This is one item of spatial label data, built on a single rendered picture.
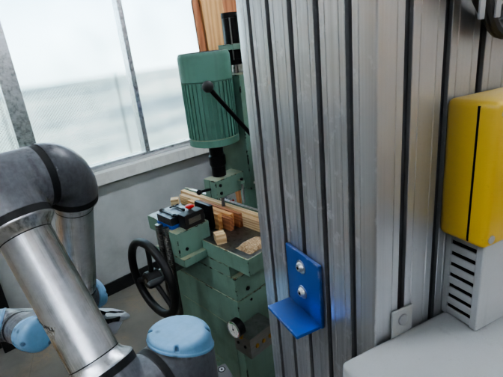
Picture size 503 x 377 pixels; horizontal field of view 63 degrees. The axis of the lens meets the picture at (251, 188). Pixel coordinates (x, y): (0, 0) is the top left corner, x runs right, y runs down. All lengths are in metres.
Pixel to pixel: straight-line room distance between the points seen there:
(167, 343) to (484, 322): 0.50
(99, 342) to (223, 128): 0.85
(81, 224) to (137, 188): 1.96
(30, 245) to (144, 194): 2.17
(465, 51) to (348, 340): 0.32
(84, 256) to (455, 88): 0.79
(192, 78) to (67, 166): 0.66
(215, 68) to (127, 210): 1.69
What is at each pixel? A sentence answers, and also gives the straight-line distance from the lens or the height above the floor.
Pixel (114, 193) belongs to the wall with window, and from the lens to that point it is 2.79.
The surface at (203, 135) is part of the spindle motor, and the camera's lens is 1.38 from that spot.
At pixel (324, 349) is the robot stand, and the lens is 0.57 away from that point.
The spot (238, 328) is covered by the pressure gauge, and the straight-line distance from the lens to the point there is 1.36.
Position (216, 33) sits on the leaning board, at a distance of 2.96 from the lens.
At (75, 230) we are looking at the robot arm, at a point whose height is 1.20.
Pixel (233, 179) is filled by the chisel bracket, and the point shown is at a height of 1.05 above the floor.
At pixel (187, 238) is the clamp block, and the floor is 0.93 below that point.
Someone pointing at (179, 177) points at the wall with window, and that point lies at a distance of 2.99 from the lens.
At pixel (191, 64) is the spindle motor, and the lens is 1.35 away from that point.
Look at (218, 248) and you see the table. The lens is 1.36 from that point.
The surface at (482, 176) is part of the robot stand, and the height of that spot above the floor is 1.40.
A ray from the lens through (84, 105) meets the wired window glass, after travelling 2.73.
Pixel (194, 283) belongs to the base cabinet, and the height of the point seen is 0.68.
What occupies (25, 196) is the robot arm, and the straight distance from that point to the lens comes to 0.76.
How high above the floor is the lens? 1.53
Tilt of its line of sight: 20 degrees down
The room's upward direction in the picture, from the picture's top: 6 degrees counter-clockwise
